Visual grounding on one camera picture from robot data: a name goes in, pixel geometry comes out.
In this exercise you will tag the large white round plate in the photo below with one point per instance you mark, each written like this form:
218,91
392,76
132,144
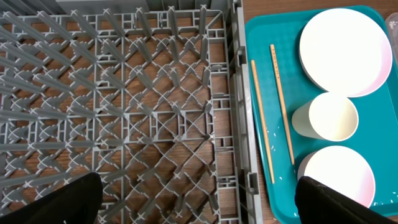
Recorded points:
346,52

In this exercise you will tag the grey plastic dish rack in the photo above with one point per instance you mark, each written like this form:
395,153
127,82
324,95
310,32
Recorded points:
150,96

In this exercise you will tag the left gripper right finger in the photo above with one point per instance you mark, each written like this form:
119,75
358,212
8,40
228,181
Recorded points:
317,203

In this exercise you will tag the right wooden chopstick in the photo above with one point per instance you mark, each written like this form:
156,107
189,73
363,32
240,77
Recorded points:
282,103

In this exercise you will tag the small white bowl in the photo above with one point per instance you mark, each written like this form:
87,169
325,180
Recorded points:
343,170

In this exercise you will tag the left wooden chopstick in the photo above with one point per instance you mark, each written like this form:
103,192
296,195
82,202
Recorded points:
263,120

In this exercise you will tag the wooden chopstick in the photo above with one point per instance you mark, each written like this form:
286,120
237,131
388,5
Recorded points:
282,103
263,120

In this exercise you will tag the clear plastic bin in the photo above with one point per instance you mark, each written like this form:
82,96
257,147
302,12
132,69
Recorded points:
392,29

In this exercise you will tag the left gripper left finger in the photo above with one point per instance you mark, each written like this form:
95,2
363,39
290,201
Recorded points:
76,202

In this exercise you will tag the teal plastic serving tray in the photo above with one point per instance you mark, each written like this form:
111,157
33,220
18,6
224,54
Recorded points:
375,138

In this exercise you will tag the white plastic cup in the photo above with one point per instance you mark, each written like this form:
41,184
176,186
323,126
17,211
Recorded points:
328,117

